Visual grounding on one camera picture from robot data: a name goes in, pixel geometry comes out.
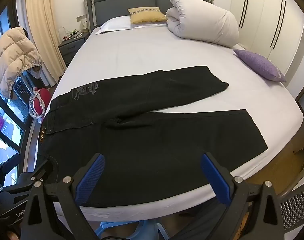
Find white wardrobe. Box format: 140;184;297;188
230;0;304;100

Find white wire basket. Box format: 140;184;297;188
58;27;84;42

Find grey mesh chair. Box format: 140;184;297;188
277;165;304;240

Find purple pillow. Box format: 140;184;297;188
233;49;287;82

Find rolled white duvet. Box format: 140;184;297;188
166;0;240;48

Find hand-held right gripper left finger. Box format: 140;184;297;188
20;152;107;240

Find large window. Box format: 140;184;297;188
0;5;33;185

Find white pillow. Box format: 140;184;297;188
95;16;167;34

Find yellow pillow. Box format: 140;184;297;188
128;7;167;25

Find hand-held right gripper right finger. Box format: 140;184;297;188
201;152;293;240

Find cream curtain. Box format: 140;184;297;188
25;0;67;88

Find bed with white sheet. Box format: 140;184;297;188
45;26;304;222

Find red round bag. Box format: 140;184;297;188
29;87;52;119

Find blue plastic stool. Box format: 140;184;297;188
99;220;167;240

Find dark grey nightstand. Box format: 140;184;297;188
58;31;90;67

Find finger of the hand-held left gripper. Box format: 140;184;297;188
19;156;59;188

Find beige puffer jacket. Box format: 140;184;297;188
0;27;43;98

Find black pants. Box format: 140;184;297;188
37;66;268;208

